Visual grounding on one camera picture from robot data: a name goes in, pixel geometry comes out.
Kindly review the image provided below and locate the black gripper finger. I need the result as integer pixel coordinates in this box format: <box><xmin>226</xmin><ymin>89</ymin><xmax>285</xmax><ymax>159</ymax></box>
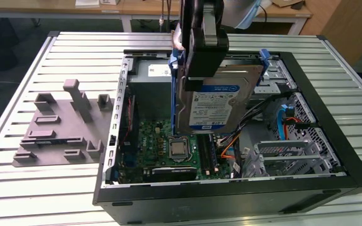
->
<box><xmin>184</xmin><ymin>76</ymin><xmax>208</xmax><ymax>92</ymax></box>

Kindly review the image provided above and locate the hard disk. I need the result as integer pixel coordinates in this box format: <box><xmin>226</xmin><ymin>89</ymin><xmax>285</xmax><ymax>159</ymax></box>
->
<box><xmin>168</xmin><ymin>48</ymin><xmax>271</xmax><ymax>137</ymax></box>

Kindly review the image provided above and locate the metal disk bay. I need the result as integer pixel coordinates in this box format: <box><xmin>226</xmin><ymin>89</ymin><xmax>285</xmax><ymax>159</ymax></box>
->
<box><xmin>242</xmin><ymin>140</ymin><xmax>341</xmax><ymax>178</ymax></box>

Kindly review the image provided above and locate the grey power supply unit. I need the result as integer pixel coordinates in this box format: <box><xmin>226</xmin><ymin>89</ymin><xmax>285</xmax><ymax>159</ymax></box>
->
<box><xmin>127</xmin><ymin>59</ymin><xmax>173</xmax><ymax>121</ymax></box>

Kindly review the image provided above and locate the metal optical drive cage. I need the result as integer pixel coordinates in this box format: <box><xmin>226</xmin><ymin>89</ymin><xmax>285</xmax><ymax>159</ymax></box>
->
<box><xmin>262</xmin><ymin>56</ymin><xmax>297</xmax><ymax>95</ymax></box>

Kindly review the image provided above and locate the green motherboard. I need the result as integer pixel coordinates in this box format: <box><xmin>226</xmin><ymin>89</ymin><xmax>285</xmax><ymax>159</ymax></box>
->
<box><xmin>118</xmin><ymin>119</ymin><xmax>233</xmax><ymax>184</ymax></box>

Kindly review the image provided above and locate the silver CPU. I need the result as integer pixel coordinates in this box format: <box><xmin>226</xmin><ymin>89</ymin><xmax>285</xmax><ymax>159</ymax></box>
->
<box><xmin>172</xmin><ymin>142</ymin><xmax>189</xmax><ymax>156</ymax></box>

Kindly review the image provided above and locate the CPU socket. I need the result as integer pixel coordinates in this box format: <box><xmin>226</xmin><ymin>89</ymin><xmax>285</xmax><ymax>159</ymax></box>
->
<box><xmin>168</xmin><ymin>136</ymin><xmax>192</xmax><ymax>165</ymax></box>

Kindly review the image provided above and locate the brown cardboard piece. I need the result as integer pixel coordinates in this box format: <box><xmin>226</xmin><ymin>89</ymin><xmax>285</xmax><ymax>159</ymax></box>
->
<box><xmin>271</xmin><ymin>0</ymin><xmax>305</xmax><ymax>10</ymax></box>

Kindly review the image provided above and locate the black graphics card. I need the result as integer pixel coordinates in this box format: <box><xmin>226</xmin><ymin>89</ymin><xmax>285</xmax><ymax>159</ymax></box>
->
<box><xmin>144</xmin><ymin>166</ymin><xmax>198</xmax><ymax>182</ymax></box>

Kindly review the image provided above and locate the grey parts rack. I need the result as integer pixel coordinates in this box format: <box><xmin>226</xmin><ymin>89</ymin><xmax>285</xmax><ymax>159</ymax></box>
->
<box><xmin>11</xmin><ymin>79</ymin><xmax>117</xmax><ymax>168</ymax></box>

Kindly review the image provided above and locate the wooden cabinet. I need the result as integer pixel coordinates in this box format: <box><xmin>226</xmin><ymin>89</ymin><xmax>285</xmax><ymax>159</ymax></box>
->
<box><xmin>300</xmin><ymin>0</ymin><xmax>362</xmax><ymax>66</ymax></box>

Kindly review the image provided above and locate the black PC case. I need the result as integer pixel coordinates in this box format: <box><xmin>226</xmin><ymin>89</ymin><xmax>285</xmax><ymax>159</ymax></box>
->
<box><xmin>93</xmin><ymin>48</ymin><xmax>362</xmax><ymax>226</ymax></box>

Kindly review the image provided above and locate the wooden desk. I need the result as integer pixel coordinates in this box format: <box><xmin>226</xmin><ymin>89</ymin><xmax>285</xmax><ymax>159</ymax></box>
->
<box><xmin>0</xmin><ymin>0</ymin><xmax>315</xmax><ymax>36</ymax></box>

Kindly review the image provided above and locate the red wire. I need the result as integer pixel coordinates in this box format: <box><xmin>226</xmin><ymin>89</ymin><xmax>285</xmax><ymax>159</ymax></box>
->
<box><xmin>123</xmin><ymin>95</ymin><xmax>138</xmax><ymax>145</ymax></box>

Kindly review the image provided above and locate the black cable bundle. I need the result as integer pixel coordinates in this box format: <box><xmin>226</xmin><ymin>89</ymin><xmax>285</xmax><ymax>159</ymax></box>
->
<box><xmin>218</xmin><ymin>98</ymin><xmax>277</xmax><ymax>146</ymax></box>

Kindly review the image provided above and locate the orange flat wire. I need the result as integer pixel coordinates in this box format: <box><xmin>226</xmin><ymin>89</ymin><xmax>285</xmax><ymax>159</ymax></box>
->
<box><xmin>221</xmin><ymin>134</ymin><xmax>242</xmax><ymax>159</ymax></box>

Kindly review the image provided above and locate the blue wire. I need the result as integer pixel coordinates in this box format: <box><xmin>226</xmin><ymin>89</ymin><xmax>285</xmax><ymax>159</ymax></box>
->
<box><xmin>277</xmin><ymin>105</ymin><xmax>296</xmax><ymax>142</ymax></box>

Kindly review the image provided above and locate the orange wire black connector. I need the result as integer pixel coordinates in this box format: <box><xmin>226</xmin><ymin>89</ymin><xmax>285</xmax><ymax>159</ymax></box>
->
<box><xmin>287</xmin><ymin>119</ymin><xmax>320</xmax><ymax>129</ymax></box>

